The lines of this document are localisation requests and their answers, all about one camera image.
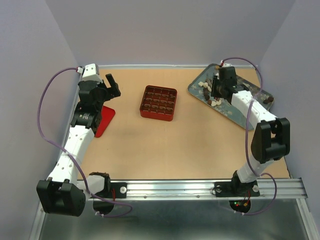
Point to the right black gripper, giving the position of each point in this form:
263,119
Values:
219,95

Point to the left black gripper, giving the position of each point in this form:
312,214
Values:
113,91

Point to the metal tongs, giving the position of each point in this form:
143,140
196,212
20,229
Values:
213,86

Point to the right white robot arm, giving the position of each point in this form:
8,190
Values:
271,138

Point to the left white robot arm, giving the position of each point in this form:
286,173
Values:
61,193

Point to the dark round chocolate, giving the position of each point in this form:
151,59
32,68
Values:
206,93

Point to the white round chocolate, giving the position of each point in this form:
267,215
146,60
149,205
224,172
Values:
216,103

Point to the dark chocolate at tray corner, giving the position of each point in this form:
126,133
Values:
268,100

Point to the red chocolate box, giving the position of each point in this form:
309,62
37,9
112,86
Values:
158,103

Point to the blue floral tray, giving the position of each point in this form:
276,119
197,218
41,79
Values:
225,108

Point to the red box lid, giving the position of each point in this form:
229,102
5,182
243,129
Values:
107,114

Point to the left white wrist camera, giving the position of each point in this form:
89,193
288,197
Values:
91,73

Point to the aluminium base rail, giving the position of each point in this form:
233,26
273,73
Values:
206,189

